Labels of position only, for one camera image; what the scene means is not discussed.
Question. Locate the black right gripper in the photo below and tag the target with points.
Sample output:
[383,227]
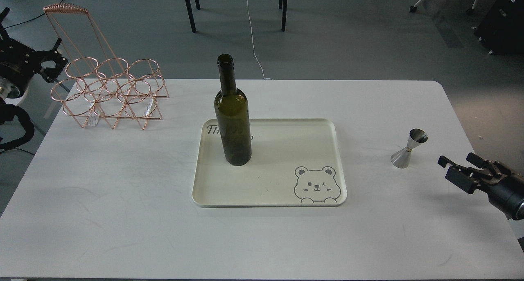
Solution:
[504,189]

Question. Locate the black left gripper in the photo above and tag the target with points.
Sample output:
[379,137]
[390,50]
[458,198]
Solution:
[19,62]

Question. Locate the silver steel jigger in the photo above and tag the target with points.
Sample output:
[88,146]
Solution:
[402,158]

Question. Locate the dark green wine bottle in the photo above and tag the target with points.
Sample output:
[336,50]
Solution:
[231,110]

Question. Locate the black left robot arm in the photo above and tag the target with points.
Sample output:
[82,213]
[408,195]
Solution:
[10,112]

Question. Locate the black cart with wheels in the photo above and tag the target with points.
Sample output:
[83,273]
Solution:
[501,30]

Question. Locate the cream tray with bear print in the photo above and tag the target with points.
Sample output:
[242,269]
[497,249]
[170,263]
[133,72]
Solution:
[294,163]

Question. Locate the black table legs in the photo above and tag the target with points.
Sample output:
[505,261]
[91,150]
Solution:
[230,11]

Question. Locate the copper wire wine rack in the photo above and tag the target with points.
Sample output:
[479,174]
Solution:
[108,88]

